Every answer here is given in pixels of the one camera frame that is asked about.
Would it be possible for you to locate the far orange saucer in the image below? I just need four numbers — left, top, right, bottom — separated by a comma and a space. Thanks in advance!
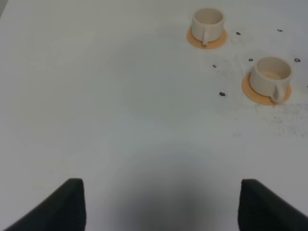
186, 28, 228, 50

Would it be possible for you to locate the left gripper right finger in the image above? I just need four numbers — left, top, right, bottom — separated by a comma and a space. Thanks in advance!
238, 179, 308, 231

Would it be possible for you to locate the near orange saucer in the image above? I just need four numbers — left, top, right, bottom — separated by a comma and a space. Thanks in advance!
242, 73, 292, 106

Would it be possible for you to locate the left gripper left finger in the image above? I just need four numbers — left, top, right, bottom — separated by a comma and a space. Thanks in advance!
6, 178, 86, 231

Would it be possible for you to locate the near white teacup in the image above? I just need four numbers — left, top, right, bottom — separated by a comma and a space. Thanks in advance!
249, 56, 293, 103

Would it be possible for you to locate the orange saucer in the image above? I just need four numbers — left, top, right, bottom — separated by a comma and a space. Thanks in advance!
186, 28, 228, 50
242, 73, 292, 106

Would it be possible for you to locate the far white teacup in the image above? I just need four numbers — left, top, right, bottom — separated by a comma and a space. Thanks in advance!
191, 8, 225, 46

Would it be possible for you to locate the white teacup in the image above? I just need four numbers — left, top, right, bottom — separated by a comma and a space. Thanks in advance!
249, 56, 293, 103
191, 8, 225, 46

